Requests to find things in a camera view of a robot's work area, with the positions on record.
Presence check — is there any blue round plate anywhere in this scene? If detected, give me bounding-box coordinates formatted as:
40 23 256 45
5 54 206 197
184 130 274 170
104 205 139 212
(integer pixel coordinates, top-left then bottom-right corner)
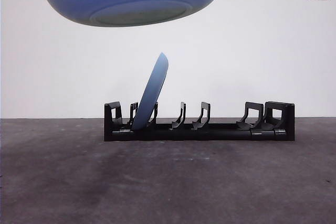
131 52 170 132

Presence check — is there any black plate rack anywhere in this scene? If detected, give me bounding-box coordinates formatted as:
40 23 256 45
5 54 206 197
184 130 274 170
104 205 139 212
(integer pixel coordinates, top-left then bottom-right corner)
103 101 296 142

